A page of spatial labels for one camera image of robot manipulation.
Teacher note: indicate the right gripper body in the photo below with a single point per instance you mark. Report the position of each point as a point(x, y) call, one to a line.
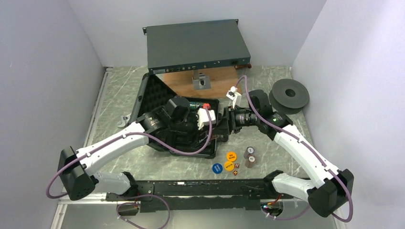
point(239, 118)

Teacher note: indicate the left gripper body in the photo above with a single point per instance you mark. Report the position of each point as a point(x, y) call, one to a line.
point(186, 125)

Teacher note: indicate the purple poker chip stack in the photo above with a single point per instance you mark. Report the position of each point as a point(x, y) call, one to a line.
point(249, 151)

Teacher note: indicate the brown poker chip stack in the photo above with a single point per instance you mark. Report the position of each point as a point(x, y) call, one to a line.
point(250, 161)

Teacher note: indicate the black poker set case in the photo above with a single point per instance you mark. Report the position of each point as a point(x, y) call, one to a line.
point(153, 97)

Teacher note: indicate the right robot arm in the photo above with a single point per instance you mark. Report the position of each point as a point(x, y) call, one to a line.
point(328, 191)

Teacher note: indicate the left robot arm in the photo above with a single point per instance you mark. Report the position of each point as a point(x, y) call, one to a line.
point(79, 170)

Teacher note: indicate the orange big blind button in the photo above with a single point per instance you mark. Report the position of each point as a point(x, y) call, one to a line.
point(231, 156)

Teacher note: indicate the yellow big blind button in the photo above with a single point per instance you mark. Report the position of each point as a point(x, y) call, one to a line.
point(229, 166)

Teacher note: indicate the blue small blind button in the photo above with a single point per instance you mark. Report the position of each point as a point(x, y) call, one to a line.
point(217, 168)

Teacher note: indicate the wooden board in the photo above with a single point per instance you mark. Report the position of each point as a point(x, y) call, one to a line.
point(222, 79)

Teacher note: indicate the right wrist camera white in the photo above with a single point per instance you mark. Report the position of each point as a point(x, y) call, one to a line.
point(234, 96)

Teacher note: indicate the silver metal stand bracket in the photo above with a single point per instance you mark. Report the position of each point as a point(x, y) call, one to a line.
point(200, 81)

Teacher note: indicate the black cable spool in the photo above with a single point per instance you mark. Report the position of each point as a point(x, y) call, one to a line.
point(288, 96)

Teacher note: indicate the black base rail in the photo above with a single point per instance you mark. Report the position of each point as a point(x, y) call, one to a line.
point(248, 194)

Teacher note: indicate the grey rack network switch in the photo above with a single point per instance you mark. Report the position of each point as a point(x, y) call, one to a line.
point(195, 45)

